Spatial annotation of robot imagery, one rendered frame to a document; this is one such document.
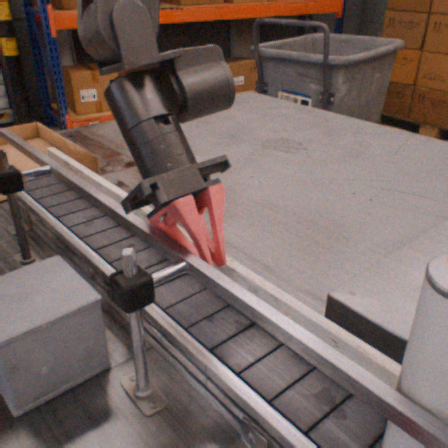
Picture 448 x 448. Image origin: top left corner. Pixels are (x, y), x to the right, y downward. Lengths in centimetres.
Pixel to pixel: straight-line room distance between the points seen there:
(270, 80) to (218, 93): 227
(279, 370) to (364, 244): 34
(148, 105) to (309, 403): 30
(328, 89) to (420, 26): 151
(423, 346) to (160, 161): 28
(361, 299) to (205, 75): 29
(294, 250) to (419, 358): 41
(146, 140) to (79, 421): 26
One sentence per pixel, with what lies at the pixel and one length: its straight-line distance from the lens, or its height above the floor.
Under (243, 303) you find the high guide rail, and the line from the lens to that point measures 37.
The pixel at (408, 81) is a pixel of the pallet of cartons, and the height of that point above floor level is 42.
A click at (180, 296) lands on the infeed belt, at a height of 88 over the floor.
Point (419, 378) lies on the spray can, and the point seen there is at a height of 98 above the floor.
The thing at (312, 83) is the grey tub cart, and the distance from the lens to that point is 263.
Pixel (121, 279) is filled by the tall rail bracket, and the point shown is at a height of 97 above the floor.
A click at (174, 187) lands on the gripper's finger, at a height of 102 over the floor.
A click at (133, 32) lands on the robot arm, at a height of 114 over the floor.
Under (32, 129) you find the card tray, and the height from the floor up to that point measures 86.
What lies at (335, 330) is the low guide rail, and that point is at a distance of 43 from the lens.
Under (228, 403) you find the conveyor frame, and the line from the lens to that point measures 44.
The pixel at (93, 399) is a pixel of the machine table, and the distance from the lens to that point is 49.
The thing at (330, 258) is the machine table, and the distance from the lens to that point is 68.
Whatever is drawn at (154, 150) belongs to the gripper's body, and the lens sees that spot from 45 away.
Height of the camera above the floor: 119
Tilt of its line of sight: 30 degrees down
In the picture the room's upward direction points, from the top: straight up
